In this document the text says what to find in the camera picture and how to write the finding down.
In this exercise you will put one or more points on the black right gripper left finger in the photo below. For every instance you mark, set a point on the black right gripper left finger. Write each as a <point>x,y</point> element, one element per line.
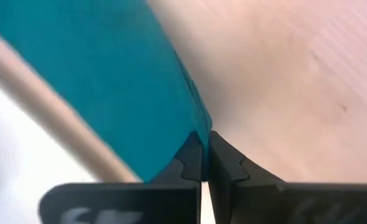
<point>171,199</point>

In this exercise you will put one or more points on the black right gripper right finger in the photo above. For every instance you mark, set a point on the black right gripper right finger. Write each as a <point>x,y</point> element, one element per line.
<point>264,202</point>

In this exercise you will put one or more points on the teal napkin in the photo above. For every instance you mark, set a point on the teal napkin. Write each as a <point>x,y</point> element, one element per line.
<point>109,77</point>

